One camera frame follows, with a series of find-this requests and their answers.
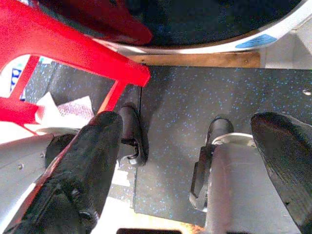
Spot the red plastic stool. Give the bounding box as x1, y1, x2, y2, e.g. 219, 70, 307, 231
0, 0, 152, 135

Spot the wooden plinth board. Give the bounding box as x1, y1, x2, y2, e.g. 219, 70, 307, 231
126, 52, 261, 69

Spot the white washing machine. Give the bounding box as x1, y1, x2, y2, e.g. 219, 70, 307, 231
39, 0, 312, 70

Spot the black speckled floor mat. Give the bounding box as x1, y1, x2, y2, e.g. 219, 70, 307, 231
24, 60, 312, 229

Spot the blue oval sticker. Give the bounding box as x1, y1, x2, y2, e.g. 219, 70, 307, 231
234, 34, 278, 50

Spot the white package with blue print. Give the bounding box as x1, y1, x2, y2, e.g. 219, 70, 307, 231
0, 54, 33, 101

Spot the white printed paper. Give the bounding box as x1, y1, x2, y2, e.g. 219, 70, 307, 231
35, 92, 96, 135

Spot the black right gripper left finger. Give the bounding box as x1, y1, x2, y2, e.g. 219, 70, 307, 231
4, 111, 124, 234

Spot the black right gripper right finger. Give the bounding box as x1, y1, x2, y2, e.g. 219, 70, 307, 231
250, 112, 312, 234

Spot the silver robot leg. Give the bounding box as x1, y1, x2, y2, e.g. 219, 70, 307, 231
0, 104, 150, 220
189, 116, 302, 234

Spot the silver right robot leg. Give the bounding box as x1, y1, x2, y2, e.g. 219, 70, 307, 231
189, 116, 302, 234

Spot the silver left robot leg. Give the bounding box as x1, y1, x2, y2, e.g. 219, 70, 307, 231
0, 104, 150, 220

